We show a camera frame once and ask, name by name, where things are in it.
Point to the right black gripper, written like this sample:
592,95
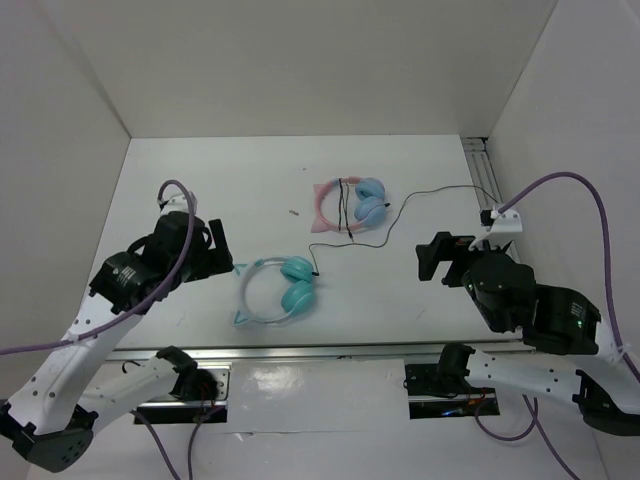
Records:
444,246

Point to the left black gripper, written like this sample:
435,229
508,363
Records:
219,259

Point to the teal cat ear headphones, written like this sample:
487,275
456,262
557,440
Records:
296,298

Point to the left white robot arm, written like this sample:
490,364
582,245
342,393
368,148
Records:
52,420

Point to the pink blue cat headphones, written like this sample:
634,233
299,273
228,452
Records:
361,201

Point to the white front cover panel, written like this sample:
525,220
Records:
317,396

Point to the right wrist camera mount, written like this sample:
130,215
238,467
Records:
499,229

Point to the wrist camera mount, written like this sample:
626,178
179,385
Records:
499,229
178,202

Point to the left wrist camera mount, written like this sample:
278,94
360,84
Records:
178,202

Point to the right side aluminium rail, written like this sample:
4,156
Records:
481,171

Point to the aluminium rail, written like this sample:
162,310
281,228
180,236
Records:
313,352
481,171

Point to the front aluminium rail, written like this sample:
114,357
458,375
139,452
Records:
313,352

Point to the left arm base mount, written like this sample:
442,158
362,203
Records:
208,397

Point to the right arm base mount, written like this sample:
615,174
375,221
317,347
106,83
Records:
431,396

